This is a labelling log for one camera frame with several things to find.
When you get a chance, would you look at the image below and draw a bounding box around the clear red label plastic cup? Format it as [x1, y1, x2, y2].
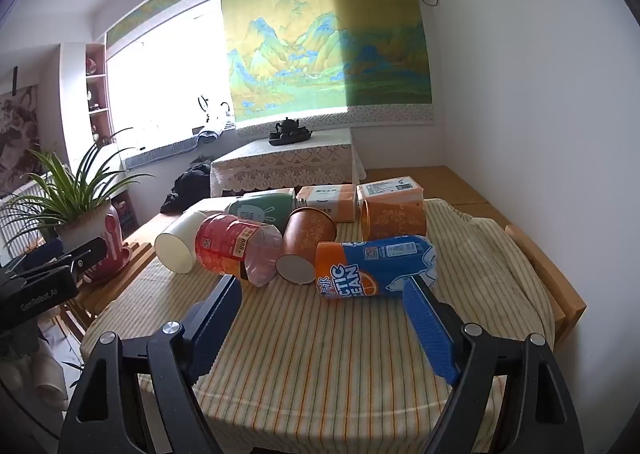
[195, 213, 284, 288]

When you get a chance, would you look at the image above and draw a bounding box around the wooden table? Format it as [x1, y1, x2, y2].
[120, 165, 587, 352]

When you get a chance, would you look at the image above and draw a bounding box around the landscape painting roller blind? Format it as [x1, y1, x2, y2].
[219, 0, 435, 131]

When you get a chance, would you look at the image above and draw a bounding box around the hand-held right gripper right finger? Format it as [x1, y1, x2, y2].
[402, 276, 586, 454]

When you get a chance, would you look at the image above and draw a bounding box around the brown patterned paper cup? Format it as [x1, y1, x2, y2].
[276, 207, 337, 285]

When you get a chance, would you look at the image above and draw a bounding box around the blue towel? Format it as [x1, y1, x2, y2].
[192, 118, 236, 143]

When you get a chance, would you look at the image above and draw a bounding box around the white radiator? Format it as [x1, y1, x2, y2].
[0, 178, 57, 257]

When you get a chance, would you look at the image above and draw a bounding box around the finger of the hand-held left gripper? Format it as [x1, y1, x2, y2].
[21, 238, 66, 267]
[47, 236, 109, 281]

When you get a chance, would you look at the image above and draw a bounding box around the wall poster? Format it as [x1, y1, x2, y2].
[0, 83, 42, 196]

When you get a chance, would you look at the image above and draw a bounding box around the white cloth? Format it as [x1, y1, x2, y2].
[34, 338, 69, 411]

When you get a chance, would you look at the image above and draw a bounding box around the white paper cup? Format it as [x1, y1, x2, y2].
[154, 211, 211, 275]

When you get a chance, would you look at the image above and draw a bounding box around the blue and orange cup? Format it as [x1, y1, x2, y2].
[315, 235, 439, 302]

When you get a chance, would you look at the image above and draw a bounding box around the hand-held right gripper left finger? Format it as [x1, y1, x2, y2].
[62, 274, 244, 454]

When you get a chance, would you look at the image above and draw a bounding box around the black bag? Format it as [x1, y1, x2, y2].
[159, 163, 212, 215]

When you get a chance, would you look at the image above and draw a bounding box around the striped tablecloth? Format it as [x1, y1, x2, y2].
[80, 197, 557, 454]

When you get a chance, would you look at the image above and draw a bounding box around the red saucer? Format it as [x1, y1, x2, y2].
[81, 245, 134, 285]

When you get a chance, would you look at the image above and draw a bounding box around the potted spider plant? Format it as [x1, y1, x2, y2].
[0, 129, 157, 281]

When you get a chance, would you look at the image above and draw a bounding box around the white and pink shelf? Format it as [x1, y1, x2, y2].
[59, 41, 114, 170]

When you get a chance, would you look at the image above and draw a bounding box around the patterned window valance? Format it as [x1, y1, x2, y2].
[104, 0, 222, 44]

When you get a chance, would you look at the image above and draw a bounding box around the black tea tray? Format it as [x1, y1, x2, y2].
[268, 129, 314, 146]

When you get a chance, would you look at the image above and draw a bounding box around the orange patterned paper cup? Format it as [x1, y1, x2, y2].
[360, 199, 429, 241]

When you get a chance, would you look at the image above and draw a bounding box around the wooden slatted trivet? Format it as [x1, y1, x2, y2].
[64, 240, 157, 331]

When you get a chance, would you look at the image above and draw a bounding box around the lace-covered small table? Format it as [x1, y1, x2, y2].
[209, 127, 366, 198]

